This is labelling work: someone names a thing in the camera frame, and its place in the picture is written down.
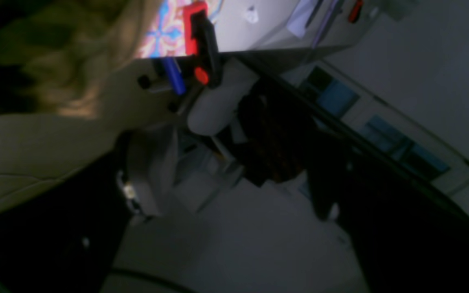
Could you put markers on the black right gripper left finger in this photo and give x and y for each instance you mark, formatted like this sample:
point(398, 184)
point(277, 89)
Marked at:
point(66, 240)

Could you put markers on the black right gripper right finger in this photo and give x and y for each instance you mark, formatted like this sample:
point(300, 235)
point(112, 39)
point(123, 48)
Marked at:
point(404, 241)

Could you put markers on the camouflage T-shirt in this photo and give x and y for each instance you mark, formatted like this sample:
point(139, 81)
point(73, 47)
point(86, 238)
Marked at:
point(55, 59)

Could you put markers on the patterned tile tablecloth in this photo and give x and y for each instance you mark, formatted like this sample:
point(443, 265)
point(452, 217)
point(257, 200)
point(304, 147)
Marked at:
point(165, 35)

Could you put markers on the red black clamp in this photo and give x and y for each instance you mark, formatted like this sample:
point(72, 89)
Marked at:
point(200, 44)

